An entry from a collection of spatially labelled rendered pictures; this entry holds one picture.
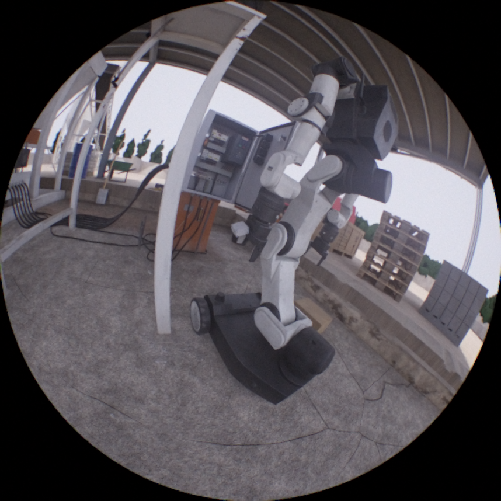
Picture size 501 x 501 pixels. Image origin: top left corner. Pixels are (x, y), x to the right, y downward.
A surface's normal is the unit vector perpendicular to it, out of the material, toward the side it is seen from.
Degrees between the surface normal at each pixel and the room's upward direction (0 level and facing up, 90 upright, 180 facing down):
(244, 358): 0
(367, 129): 115
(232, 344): 0
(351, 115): 101
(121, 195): 90
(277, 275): 90
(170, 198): 81
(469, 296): 90
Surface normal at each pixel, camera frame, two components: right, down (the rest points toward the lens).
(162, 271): 0.51, 0.27
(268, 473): 0.33, -0.90
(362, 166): -0.79, -0.10
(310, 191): -0.88, 0.27
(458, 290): -0.90, -0.21
